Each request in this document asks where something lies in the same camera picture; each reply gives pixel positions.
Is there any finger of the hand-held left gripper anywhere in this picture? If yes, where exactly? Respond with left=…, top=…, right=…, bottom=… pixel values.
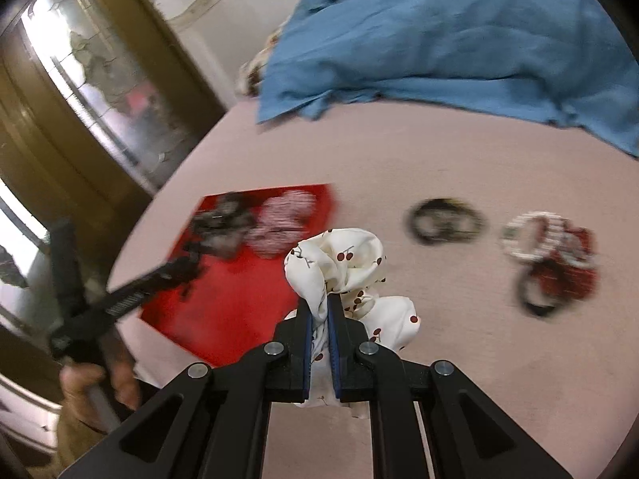
left=107, top=247, right=205, bottom=317

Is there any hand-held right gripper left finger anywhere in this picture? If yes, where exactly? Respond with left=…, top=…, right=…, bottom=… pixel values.
left=57, top=293, right=315, bottom=479

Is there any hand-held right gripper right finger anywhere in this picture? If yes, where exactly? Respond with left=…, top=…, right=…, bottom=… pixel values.
left=327, top=292, right=575, bottom=479

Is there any red tray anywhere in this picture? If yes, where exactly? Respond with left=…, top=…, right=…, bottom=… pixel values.
left=140, top=184, right=341, bottom=367

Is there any black ruffled scrunchie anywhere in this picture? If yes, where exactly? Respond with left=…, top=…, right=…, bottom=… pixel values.
left=189, top=192, right=258, bottom=261

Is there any white cherry print scrunchie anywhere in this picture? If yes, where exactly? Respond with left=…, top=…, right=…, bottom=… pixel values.
left=284, top=228, right=419, bottom=407

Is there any red white striped scrunchie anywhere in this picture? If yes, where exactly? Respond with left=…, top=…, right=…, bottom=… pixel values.
left=248, top=188, right=318, bottom=259

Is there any black fabric hair tie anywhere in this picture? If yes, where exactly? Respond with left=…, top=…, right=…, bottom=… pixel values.
left=405, top=200, right=482, bottom=246

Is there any white bead bracelet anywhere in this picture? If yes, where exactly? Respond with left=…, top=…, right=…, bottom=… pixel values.
left=502, top=211, right=597, bottom=267

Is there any red bow hair tie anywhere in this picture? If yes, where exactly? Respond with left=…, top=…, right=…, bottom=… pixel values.
left=514, top=227, right=600, bottom=317

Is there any person's left hand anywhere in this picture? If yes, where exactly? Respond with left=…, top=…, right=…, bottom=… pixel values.
left=59, top=327, right=141, bottom=432

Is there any pink bed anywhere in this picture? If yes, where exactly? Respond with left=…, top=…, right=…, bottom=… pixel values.
left=107, top=97, right=639, bottom=479

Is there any wooden door with glass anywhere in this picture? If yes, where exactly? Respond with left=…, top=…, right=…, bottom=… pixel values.
left=0, top=0, right=226, bottom=460

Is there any floral blanket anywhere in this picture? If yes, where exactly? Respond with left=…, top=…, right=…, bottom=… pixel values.
left=236, top=25, right=288, bottom=98

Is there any blue cloth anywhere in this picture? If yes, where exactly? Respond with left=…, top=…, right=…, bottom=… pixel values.
left=256, top=0, right=639, bottom=158

